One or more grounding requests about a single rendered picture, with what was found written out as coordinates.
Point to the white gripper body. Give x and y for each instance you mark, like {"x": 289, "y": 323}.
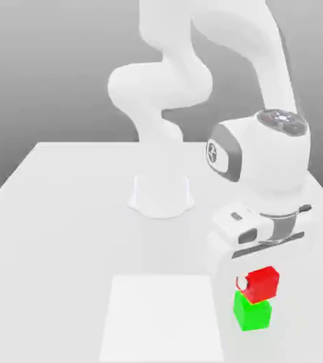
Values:
{"x": 266, "y": 255}

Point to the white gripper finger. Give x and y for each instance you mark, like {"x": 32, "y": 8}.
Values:
{"x": 241, "y": 282}

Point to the small red cube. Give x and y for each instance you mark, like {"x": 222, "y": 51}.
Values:
{"x": 263, "y": 283}

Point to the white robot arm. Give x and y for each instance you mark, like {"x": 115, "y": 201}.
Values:
{"x": 161, "y": 85}

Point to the small green cube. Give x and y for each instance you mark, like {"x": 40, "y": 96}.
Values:
{"x": 252, "y": 316}

